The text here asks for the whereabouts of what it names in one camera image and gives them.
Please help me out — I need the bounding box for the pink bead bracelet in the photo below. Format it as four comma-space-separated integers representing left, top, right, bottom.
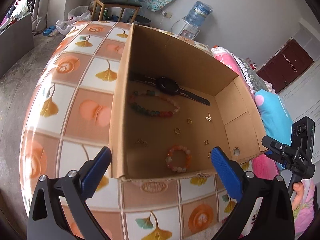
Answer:
165, 144, 193, 173

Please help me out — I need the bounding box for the multicolour bead bracelet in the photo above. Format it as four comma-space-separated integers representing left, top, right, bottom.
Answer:
128, 89, 181, 118

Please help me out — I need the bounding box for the pink strap smartwatch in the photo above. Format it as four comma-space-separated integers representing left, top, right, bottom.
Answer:
129, 72, 210, 106

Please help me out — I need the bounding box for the gold clover rhinestone earring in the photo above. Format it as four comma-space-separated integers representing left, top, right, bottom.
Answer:
206, 113, 213, 122

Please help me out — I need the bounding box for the gold pendant charm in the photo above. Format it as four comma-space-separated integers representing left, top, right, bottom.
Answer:
134, 139, 148, 146

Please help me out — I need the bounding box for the person right hand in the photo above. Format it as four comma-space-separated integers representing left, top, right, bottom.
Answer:
292, 182, 304, 211

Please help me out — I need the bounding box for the blue pillow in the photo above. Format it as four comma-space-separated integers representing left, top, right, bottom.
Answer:
254, 89, 293, 145

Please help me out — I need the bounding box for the pink floral blanket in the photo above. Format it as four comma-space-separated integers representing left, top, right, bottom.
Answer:
211, 45, 318, 239

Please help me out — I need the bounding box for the dark red wooden door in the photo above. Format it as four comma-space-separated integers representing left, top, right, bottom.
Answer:
257, 38, 313, 93

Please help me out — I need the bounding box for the patterned tablecloth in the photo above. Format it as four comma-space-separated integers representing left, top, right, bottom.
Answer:
20, 21, 235, 239

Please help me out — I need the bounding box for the brown cardboard box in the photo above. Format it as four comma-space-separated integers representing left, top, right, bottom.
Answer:
109, 24, 266, 181

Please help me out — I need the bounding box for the white water dispenser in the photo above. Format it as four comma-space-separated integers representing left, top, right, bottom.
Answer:
172, 18, 200, 40

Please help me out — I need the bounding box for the blue water bottle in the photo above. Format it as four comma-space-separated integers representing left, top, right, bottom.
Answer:
183, 1, 213, 28

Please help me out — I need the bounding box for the dark grey cabinet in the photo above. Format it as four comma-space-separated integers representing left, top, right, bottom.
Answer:
0, 12, 34, 77

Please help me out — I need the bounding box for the white plastic bag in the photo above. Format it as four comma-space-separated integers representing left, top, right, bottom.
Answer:
55, 5, 91, 35

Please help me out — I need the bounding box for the grey curtain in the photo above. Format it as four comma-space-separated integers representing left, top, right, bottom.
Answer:
31, 0, 67, 33

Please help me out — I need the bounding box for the wooden chair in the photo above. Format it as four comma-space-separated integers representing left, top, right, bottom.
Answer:
91, 0, 142, 23

